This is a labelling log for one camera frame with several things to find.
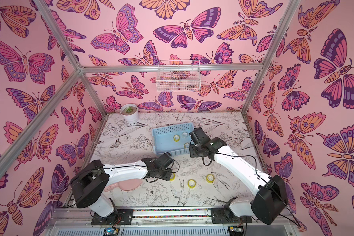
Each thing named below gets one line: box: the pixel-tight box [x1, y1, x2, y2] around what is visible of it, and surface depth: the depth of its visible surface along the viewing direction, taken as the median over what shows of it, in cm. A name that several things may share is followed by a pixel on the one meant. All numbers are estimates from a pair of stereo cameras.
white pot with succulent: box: [119, 103, 139, 123], surface depth 111 cm
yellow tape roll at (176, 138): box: [173, 134, 181, 143], surface depth 105 cm
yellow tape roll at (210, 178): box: [206, 173, 215, 184], surface depth 87 cm
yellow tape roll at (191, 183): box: [187, 178, 197, 189], surface depth 85 cm
